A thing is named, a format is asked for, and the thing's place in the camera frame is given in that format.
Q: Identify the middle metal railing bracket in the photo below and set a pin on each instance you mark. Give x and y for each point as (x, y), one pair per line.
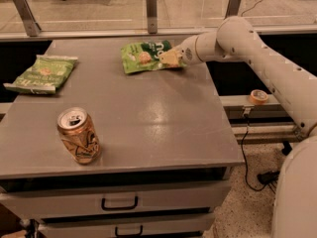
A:
(152, 16)

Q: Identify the orange tape roll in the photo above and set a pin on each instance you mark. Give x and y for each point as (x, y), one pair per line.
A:
(258, 97)

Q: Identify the drawer black handle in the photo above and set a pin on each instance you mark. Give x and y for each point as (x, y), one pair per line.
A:
(119, 204)
(129, 232)

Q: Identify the right metal railing bracket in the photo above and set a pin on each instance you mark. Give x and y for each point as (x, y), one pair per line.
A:
(233, 8)

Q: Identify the light green snack bag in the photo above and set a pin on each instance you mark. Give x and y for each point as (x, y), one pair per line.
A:
(46, 76)

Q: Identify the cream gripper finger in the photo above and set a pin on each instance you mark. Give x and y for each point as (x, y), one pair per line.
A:
(171, 58)

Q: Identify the left metal railing bracket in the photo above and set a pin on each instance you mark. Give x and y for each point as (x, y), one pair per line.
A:
(31, 26)

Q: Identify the orange soda can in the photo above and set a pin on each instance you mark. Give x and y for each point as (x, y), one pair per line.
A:
(77, 132)

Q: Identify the grey drawer cabinet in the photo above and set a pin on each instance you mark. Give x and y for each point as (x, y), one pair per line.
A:
(165, 138)

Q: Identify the metal railing bracket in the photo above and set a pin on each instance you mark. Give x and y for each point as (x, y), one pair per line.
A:
(233, 8)
(31, 26)
(152, 16)

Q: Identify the lower drawer black handle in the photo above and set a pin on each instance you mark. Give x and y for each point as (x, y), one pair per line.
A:
(129, 232)

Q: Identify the green rice chip bag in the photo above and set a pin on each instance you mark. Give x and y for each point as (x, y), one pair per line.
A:
(144, 56)

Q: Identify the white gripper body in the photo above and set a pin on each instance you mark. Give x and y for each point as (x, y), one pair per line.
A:
(186, 53)

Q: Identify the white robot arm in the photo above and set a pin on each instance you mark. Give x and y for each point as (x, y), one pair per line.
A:
(295, 205)

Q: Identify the black robot stand leg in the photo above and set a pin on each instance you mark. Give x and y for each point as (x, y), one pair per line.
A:
(286, 148)

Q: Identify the upper drawer black handle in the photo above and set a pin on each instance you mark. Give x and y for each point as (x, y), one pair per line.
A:
(119, 204)

